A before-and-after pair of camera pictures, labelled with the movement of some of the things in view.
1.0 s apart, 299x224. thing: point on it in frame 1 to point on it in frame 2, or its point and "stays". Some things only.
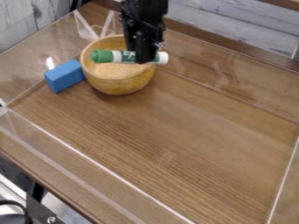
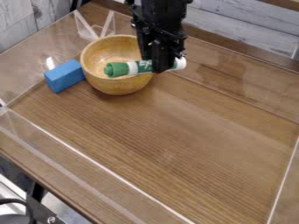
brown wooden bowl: [113, 79] stays
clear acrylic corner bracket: [95, 32] stays
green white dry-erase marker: [123, 57] to [135, 67]
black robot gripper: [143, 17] to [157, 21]
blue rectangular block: [64, 76] stays
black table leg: [37, 192] stays
